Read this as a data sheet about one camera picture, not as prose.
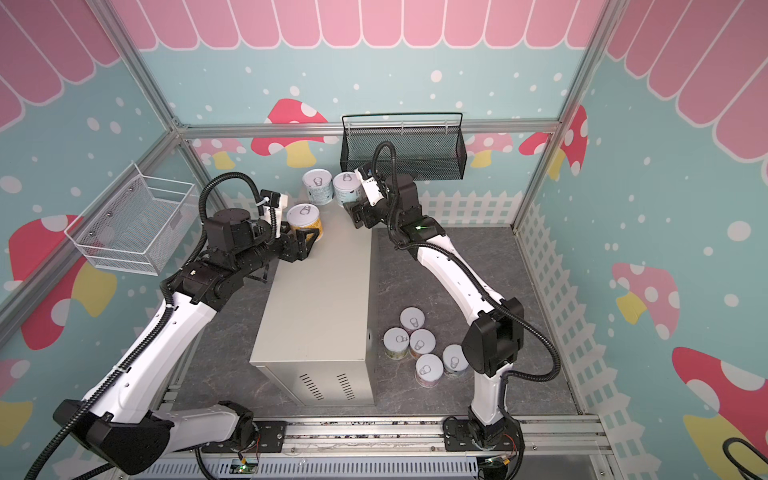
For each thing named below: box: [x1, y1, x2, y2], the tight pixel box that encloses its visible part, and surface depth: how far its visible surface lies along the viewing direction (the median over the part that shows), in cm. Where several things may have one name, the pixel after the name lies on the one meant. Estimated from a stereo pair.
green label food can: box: [383, 326, 410, 360], surface depth 87 cm
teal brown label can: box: [332, 171, 364, 207], surface depth 77 cm
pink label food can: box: [415, 353, 444, 389], surface depth 82 cm
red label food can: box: [409, 328, 436, 360], surface depth 87 cm
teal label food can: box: [302, 168, 334, 206], surface depth 77 cm
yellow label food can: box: [286, 203, 324, 244], surface depth 70 cm
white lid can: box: [399, 305, 426, 331], surface depth 91 cm
